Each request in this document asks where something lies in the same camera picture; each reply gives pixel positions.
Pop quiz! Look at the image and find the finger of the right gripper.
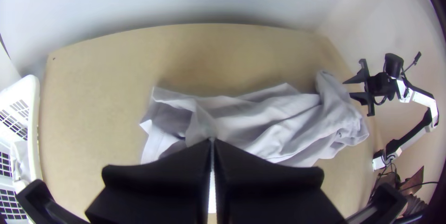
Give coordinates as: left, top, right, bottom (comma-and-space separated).
342, 72, 368, 86
349, 91, 370, 106

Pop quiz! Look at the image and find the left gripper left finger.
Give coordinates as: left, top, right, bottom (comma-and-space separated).
85, 138, 213, 224

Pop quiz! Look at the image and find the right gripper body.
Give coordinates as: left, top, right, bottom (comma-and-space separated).
359, 58, 399, 117

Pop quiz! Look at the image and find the heap of clothes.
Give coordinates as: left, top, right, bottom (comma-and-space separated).
10, 140, 33, 184

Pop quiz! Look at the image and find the grey t-shirt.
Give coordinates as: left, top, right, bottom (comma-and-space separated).
139, 70, 370, 168

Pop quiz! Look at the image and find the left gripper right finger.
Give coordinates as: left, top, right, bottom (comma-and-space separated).
213, 138, 346, 224

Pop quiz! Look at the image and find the black cable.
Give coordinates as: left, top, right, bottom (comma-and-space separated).
400, 180, 439, 192

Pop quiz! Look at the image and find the white laundry basket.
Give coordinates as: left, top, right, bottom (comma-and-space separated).
0, 74, 44, 224

